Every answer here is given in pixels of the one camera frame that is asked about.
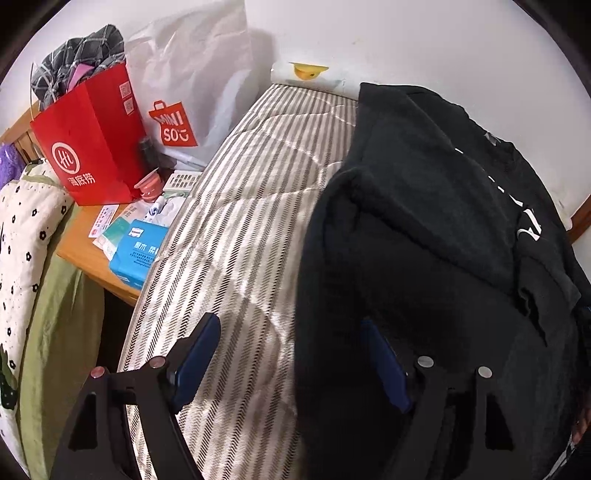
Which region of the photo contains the small black bottle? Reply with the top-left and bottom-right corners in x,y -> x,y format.
139,135 -> 160,169

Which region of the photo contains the wooden nightstand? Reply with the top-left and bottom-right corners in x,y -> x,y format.
0,111 -> 204,308

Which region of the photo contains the white plastic shopping bag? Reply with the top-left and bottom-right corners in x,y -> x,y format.
124,0 -> 259,160

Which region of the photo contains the grey striped bed cover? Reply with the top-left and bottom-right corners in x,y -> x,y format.
115,83 -> 365,480

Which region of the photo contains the blue tissue packet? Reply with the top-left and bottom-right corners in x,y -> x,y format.
109,219 -> 169,292

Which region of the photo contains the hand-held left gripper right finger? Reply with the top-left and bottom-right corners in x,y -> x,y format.
360,318 -> 532,480

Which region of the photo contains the red paper bag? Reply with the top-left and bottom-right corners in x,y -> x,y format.
30,62 -> 153,207

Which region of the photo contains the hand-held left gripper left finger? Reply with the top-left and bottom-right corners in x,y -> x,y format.
50,312 -> 222,480

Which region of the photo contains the white duck print sheet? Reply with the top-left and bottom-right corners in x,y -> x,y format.
270,60 -> 361,100

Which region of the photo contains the white plastic basket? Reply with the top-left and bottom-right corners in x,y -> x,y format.
163,170 -> 204,195

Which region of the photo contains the black sweater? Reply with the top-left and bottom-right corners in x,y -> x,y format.
293,82 -> 591,480

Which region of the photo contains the grey plaid cloth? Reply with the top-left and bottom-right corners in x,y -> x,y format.
30,25 -> 126,112

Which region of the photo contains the brown wooden wall trim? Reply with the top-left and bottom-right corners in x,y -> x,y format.
561,189 -> 591,245

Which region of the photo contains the green and white packet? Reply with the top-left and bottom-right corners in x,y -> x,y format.
92,217 -> 134,259

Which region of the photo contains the purple fluffy cloth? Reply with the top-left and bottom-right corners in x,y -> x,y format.
0,142 -> 26,188

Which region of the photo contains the pink tape dispenser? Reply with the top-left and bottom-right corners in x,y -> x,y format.
134,170 -> 163,201

